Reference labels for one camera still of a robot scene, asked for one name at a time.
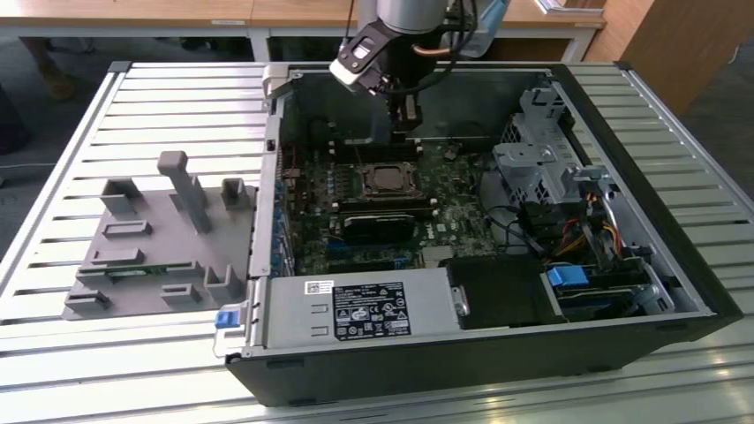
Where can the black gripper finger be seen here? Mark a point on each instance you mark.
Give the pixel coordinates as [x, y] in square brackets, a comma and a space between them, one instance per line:
[412, 128]

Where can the silver CPU plate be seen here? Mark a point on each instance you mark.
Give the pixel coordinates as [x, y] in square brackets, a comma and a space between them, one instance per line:
[391, 180]

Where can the black RAM slot bank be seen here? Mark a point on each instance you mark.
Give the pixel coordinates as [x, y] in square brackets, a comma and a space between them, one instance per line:
[383, 205]
[347, 152]

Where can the CPU socket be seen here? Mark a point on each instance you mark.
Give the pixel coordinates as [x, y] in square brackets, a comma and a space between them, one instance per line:
[388, 198]

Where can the pale blue teach pendant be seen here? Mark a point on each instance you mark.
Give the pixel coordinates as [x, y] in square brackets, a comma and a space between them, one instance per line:
[491, 17]

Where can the silver drive cage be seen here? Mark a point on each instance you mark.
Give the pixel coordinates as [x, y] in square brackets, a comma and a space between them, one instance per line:
[524, 159]

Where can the green motherboard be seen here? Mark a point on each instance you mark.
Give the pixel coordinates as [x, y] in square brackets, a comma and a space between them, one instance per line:
[459, 221]

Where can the stack of papers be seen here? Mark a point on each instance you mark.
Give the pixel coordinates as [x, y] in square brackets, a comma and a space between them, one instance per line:
[554, 5]

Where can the silver chipset heatsink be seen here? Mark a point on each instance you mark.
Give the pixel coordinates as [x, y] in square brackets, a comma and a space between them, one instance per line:
[435, 256]

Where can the white barcode sticker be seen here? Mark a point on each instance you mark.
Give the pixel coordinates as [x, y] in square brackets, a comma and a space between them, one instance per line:
[318, 287]

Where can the black plastic shroud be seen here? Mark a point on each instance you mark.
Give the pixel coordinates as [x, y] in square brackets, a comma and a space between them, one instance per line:
[500, 291]

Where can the wooden desk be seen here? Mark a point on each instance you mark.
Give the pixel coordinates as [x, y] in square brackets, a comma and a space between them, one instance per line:
[176, 11]

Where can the black rating label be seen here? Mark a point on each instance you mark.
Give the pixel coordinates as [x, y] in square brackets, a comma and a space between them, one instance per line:
[371, 311]

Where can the blue disk carrier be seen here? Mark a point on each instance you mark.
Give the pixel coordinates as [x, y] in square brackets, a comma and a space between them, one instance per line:
[566, 278]

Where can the wooden cabinet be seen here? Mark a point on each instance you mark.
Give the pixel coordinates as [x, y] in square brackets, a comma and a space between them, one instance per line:
[677, 44]

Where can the grey power supply unit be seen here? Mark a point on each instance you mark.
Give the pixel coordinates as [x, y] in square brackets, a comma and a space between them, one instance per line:
[294, 318]

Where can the grey parts rack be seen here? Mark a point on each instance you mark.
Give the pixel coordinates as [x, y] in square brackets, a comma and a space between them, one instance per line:
[164, 247]

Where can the black hard disk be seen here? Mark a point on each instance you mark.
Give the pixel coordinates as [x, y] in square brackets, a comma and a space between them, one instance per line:
[595, 305]

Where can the blue case latch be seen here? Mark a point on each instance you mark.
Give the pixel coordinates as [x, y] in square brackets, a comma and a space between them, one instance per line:
[227, 319]

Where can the green RAM stick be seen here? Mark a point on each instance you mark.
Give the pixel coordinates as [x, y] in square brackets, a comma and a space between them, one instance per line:
[156, 269]

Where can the black open PC case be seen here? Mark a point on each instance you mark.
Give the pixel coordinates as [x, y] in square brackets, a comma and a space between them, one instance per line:
[412, 375]

